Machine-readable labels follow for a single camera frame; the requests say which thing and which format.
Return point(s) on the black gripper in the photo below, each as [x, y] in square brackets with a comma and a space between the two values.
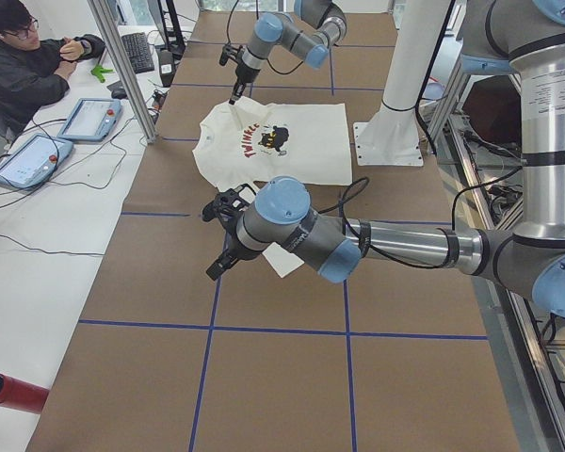
[234, 248]
[240, 76]

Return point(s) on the cream long-sleeve cat shirt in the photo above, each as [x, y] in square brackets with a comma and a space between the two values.
[280, 150]

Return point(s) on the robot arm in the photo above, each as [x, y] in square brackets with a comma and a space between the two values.
[275, 28]
[524, 37]

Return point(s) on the black keyboard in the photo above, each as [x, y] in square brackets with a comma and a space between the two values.
[138, 50]

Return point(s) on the black computer mouse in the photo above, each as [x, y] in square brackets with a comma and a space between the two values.
[118, 94]

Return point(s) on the green plastic tool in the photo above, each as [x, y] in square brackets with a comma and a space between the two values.
[99, 72]

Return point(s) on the far blue teach pendant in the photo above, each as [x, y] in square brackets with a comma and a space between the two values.
[91, 120]

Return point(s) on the blue teach pendant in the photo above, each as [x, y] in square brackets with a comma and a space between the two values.
[91, 120]
[34, 162]

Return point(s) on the near blue teach pendant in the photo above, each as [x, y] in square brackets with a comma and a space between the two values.
[34, 162]

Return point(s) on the person in black sweater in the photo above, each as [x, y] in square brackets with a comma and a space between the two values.
[33, 72]

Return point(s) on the red cylinder tube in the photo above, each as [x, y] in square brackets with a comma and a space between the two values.
[22, 396]

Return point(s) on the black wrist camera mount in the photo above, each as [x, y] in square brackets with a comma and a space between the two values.
[232, 53]
[228, 206]

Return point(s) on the aluminium frame post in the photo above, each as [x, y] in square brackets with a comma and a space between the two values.
[111, 35]

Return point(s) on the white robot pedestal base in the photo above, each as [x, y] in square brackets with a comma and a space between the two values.
[391, 137]

